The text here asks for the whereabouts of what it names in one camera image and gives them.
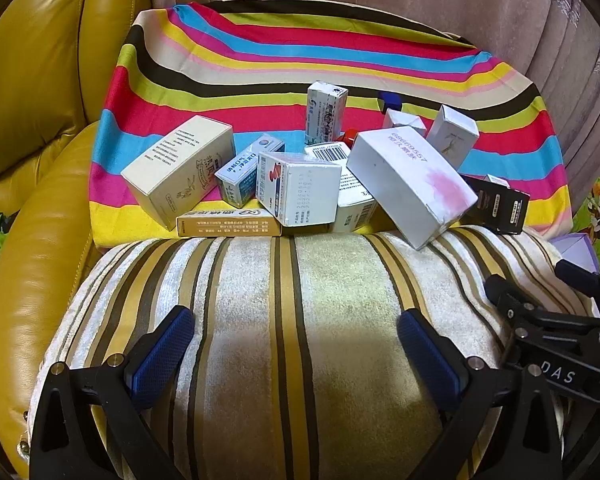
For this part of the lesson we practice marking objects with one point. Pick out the white box with gold print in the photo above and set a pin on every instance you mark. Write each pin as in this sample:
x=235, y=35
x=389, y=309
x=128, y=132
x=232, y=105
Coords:
x=452, y=135

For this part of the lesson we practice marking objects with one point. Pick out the blue and white medicine box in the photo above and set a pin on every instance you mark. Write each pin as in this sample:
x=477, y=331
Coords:
x=237, y=180

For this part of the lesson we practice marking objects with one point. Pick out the white box with barcode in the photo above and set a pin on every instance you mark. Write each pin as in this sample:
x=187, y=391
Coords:
x=330, y=152

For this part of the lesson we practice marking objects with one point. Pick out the black box with gold print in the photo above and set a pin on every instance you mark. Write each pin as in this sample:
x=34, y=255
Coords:
x=500, y=205

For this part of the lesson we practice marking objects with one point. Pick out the beige striped cushion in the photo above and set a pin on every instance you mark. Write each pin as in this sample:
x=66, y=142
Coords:
x=330, y=285

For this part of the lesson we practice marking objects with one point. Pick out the yellow leather sofa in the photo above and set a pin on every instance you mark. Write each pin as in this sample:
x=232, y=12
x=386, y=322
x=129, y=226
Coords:
x=30, y=85

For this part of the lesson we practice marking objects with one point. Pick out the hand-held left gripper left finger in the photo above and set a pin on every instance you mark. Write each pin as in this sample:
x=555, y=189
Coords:
x=160, y=355

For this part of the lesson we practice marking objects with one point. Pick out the large beige cardboard box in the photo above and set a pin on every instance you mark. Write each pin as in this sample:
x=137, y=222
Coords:
x=180, y=170

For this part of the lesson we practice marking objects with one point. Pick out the large white box pink stain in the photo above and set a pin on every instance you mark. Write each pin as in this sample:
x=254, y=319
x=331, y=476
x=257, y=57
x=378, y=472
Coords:
x=405, y=185

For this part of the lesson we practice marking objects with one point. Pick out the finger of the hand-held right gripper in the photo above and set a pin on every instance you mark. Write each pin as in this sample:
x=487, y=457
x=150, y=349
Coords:
x=575, y=275
x=500, y=292

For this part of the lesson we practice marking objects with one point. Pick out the colourful striped cloth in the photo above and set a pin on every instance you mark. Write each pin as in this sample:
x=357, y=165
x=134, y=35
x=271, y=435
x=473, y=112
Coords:
x=280, y=60

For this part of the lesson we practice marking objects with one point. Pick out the tall white box blue print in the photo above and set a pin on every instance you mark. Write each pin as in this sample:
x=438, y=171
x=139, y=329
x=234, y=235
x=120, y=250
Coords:
x=325, y=110

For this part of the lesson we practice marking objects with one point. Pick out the red toy car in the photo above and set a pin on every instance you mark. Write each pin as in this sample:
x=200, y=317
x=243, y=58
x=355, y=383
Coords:
x=349, y=137

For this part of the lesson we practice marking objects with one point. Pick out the purple storage box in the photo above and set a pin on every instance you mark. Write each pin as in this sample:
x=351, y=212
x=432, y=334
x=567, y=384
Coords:
x=575, y=250

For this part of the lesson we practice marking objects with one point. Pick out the white box with black text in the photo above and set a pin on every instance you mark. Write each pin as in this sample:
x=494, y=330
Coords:
x=352, y=205

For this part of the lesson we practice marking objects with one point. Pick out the yellow medicine box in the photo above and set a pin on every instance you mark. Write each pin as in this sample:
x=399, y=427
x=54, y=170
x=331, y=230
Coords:
x=230, y=222

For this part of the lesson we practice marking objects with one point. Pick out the white box red blue print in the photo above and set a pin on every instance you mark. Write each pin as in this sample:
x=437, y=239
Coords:
x=305, y=190

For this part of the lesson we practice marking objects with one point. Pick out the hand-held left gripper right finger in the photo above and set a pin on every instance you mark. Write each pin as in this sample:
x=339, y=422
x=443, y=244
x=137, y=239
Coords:
x=425, y=360

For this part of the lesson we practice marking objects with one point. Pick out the small dark blue box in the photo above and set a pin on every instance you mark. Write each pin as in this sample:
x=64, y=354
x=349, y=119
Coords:
x=389, y=101

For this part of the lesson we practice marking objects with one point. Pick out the small plain white box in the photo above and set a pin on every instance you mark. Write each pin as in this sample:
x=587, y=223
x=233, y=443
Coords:
x=402, y=121

